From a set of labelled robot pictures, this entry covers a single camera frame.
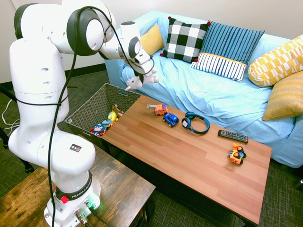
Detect black remote control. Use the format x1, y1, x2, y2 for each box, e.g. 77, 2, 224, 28
217, 129, 249, 144

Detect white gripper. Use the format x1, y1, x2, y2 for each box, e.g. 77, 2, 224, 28
133, 54, 156, 82

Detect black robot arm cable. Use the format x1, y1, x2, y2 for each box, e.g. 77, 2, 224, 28
47, 6, 156, 227

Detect light blue covered sofa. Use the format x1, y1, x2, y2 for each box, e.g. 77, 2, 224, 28
104, 9, 303, 169

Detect black white checkered pillow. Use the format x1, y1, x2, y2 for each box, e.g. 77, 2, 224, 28
160, 16, 212, 63

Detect Captain America plush toy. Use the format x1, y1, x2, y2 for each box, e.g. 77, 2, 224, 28
89, 123, 107, 137

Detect brown monkey plush toy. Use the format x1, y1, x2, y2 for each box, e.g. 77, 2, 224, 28
111, 104, 125, 118

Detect blue toy police car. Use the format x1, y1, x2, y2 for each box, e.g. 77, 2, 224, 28
162, 112, 180, 128

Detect yellow striped pillow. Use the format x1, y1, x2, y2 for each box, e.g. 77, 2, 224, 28
262, 70, 303, 122

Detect yellow plush toy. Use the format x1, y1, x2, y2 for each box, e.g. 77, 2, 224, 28
102, 111, 118, 125

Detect grey woven basket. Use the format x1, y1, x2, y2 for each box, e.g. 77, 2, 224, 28
64, 82, 143, 154

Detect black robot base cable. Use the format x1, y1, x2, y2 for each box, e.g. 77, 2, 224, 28
85, 201, 116, 227

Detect yellow white patterned bolster pillow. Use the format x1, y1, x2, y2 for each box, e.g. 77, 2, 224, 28
248, 35, 303, 87

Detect white floor cable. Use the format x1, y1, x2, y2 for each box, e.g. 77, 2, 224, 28
1, 98, 22, 137

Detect plain yellow pillow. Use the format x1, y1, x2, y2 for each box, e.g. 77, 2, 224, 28
140, 23, 165, 56

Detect grey elephant stuffed toy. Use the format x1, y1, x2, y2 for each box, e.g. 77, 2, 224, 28
125, 68, 160, 91

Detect orange flame pattern plush toy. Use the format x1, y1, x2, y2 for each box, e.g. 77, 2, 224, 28
104, 120, 119, 132

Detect blue black headphones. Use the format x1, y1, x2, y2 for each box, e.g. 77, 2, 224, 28
181, 111, 211, 136

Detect blue striped pillow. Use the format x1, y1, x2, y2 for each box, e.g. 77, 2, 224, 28
190, 20, 266, 83

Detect wooden coffee table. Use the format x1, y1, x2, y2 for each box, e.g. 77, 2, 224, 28
101, 139, 261, 227

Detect orange toy truck white ladder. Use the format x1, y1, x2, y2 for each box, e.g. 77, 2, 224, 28
146, 103, 169, 116

